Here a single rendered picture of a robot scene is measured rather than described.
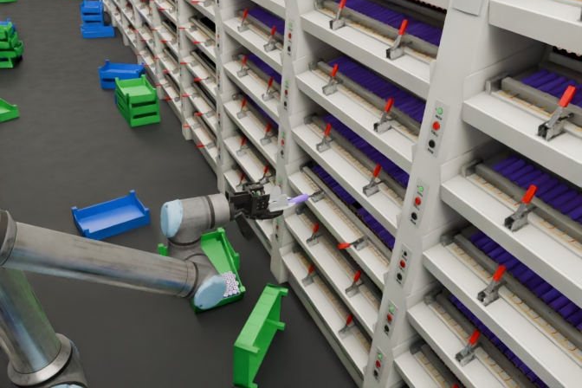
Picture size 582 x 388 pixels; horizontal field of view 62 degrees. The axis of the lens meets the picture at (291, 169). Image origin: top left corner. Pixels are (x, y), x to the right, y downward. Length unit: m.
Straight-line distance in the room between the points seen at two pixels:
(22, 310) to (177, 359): 0.74
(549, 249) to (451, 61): 0.40
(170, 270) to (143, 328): 0.83
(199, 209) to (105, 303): 0.92
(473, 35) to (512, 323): 0.57
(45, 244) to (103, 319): 1.03
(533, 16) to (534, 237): 0.39
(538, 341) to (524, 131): 0.41
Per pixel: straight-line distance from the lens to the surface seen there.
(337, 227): 1.54
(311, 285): 1.88
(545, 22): 0.90
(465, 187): 1.09
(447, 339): 1.29
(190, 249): 1.31
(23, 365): 1.40
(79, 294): 2.16
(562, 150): 0.90
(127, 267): 1.11
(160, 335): 1.94
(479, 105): 1.01
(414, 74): 1.12
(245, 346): 1.63
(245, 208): 1.35
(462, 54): 1.01
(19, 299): 1.26
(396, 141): 1.23
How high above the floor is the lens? 1.46
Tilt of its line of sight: 31 degrees down
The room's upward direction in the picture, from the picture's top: 4 degrees clockwise
